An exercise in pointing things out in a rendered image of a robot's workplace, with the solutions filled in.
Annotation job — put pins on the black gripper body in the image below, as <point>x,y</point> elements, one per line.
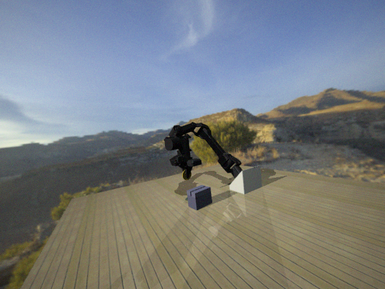
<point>190,161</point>

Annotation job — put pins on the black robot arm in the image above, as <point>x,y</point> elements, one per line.
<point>178,139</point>

